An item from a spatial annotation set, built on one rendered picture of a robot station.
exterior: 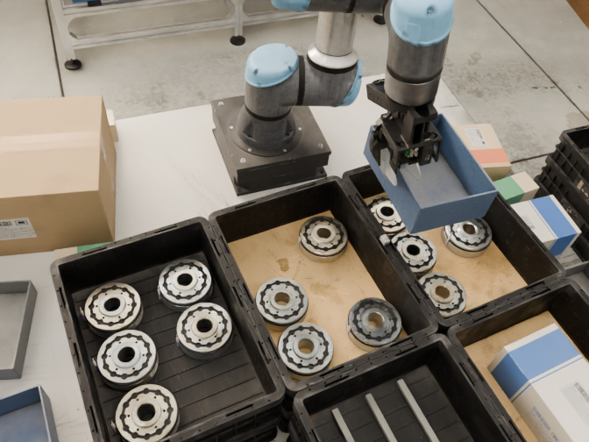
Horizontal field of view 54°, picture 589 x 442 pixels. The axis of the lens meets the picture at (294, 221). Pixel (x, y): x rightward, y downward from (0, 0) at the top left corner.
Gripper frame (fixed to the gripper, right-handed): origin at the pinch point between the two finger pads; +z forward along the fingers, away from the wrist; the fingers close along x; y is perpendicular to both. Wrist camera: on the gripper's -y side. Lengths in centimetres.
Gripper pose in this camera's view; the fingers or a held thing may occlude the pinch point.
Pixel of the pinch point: (393, 170)
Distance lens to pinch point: 100.6
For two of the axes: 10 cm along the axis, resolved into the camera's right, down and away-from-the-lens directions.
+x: 9.5, -2.8, 1.3
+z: 0.5, 5.7, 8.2
